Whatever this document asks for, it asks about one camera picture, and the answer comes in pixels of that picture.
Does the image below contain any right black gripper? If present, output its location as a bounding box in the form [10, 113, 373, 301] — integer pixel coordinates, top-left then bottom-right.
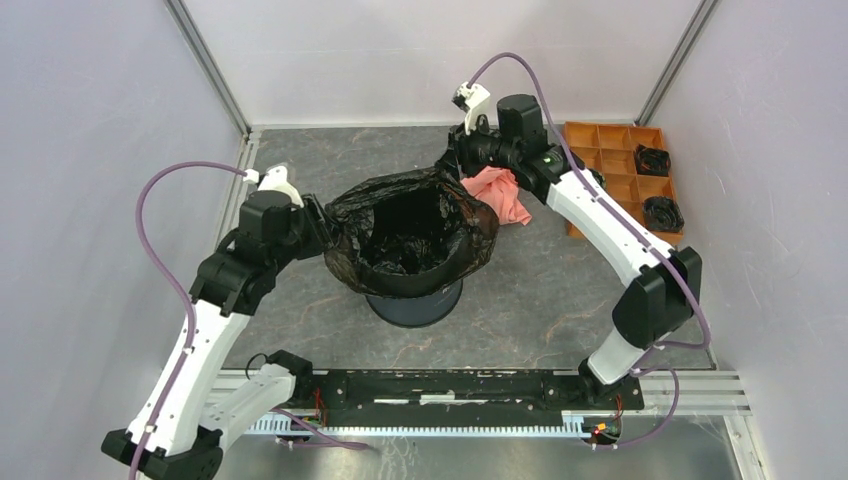
[433, 112, 519, 181]

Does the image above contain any black plastic trash bag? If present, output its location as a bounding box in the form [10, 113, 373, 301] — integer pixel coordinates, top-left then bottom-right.
[324, 151, 500, 299]

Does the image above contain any dark blue trash bin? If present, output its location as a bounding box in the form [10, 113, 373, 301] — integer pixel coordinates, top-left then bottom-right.
[365, 280, 464, 328]

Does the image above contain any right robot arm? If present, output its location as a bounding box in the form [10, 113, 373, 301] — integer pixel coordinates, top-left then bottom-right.
[443, 84, 702, 408]

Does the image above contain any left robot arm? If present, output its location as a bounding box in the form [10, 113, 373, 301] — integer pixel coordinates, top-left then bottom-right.
[101, 190, 331, 479]

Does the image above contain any rolled trash bag top right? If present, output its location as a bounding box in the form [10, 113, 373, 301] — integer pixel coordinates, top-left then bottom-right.
[634, 144, 671, 177]

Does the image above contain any rolled trash bag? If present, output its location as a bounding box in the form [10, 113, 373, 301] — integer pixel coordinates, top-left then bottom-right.
[642, 196, 685, 233]
[634, 144, 671, 177]

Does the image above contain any rolled trash bag bottom right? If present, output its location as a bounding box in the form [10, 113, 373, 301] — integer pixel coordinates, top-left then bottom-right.
[642, 196, 685, 233]

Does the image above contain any pink crumpled cloth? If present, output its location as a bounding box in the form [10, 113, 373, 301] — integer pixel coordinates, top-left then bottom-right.
[460, 166, 532, 225]

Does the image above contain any orange wooden compartment tray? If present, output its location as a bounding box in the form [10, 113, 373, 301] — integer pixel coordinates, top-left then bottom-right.
[562, 121, 677, 224]

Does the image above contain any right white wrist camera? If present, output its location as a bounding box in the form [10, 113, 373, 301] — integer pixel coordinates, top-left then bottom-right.
[452, 82, 491, 135]

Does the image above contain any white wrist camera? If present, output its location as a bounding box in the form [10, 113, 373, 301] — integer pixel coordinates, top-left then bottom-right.
[242, 164, 304, 207]
[452, 82, 491, 135]

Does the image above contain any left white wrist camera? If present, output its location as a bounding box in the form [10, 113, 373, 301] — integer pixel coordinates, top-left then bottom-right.
[242, 164, 304, 207]

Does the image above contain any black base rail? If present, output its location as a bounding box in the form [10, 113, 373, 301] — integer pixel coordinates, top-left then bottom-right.
[284, 369, 645, 428]

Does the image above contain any white toothed cable duct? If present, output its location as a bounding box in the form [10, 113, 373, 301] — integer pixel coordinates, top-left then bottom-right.
[245, 413, 590, 440]

